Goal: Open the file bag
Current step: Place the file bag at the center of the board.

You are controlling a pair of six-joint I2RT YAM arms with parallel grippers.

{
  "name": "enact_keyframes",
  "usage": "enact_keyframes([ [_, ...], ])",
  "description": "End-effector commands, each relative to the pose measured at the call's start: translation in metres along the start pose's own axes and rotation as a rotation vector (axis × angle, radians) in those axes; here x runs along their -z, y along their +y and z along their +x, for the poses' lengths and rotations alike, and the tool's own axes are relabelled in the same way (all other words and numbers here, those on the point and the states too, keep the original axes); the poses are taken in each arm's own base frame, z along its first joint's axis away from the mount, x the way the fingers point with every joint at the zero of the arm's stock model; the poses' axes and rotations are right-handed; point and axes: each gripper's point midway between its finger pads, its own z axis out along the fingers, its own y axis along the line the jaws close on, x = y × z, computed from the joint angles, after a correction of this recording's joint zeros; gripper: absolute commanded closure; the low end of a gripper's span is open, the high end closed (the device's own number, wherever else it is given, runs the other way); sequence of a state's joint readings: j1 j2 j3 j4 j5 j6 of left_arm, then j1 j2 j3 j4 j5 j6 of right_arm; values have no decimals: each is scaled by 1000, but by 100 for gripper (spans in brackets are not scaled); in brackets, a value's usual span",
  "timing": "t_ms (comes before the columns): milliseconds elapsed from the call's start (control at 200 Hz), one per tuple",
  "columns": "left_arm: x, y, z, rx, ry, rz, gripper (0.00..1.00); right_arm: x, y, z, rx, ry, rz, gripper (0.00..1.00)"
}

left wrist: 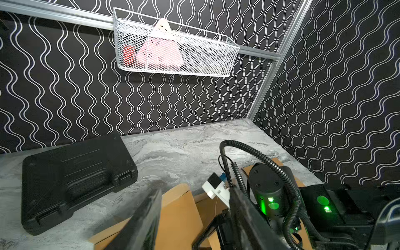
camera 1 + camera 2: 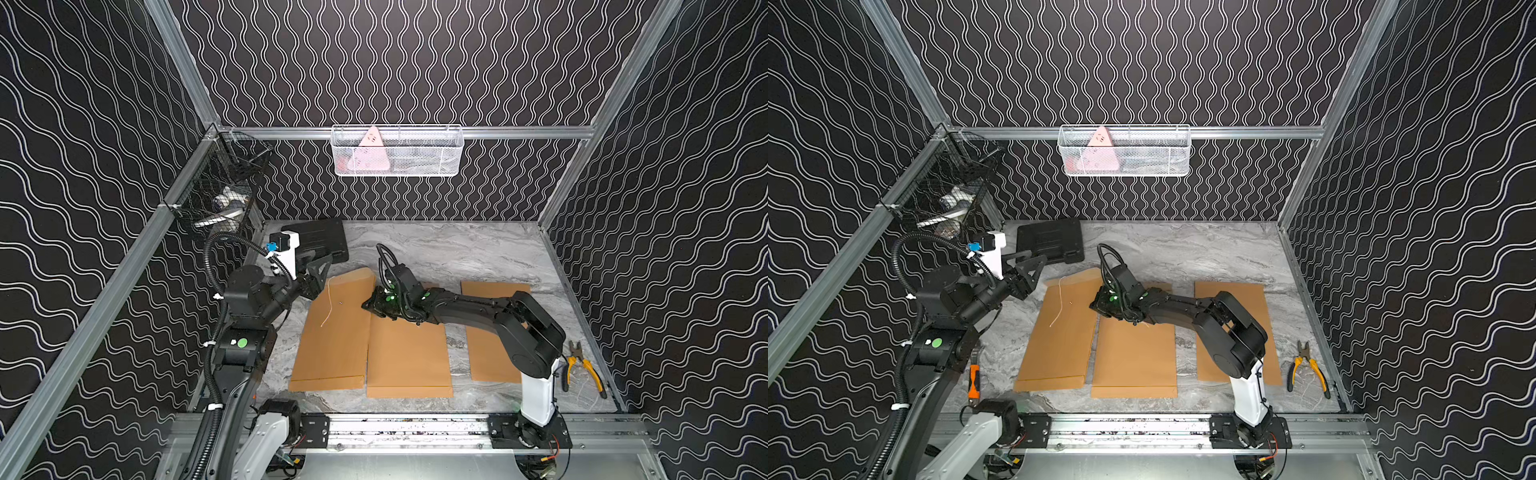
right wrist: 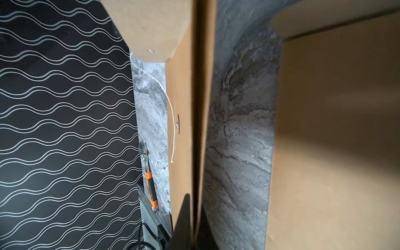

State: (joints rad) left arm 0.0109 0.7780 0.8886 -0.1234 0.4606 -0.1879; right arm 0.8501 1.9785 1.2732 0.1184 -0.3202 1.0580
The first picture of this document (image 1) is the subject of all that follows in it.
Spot brown file bag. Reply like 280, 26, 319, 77
242, 157, 313, 250
89, 183, 203, 250
194, 193, 228, 250

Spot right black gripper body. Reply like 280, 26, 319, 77
192, 209, 239, 250

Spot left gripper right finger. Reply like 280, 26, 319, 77
229, 187, 289, 250

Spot white wire mesh basket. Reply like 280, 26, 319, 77
112, 7, 240, 78

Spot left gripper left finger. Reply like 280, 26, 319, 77
106, 189, 162, 250

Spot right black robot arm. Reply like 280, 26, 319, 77
192, 140, 400, 250

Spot black plastic tool case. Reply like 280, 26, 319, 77
21, 134, 138, 235

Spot pink triangular board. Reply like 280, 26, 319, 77
135, 18, 183, 71

